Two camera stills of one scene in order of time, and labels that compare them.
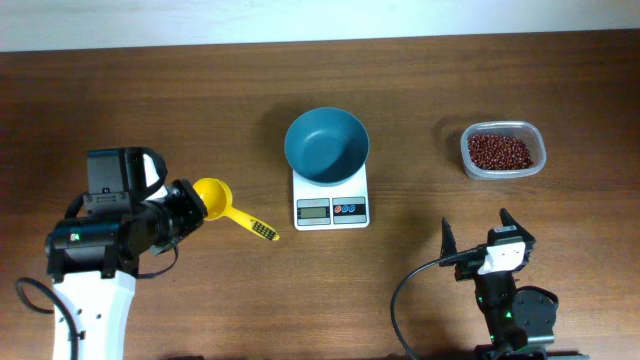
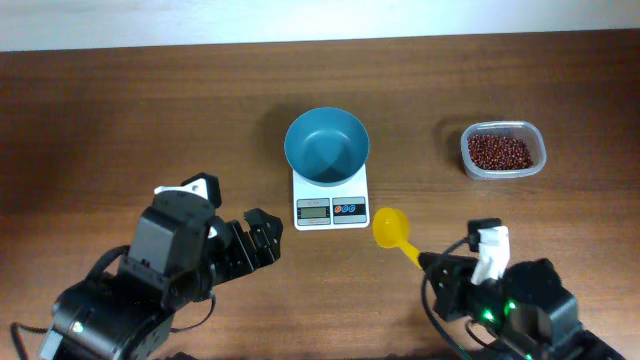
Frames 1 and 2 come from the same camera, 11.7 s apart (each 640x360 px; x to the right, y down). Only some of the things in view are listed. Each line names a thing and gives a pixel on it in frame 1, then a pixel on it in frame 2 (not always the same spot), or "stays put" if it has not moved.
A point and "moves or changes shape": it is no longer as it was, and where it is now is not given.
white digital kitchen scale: x=338 y=207 stays put
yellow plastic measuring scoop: x=217 y=197 moves or changes shape
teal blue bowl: x=327 y=147 stays put
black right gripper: x=467 y=262 -> x=448 y=282
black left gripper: x=189 y=207 -> x=240 y=245
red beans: x=495 y=152 stays put
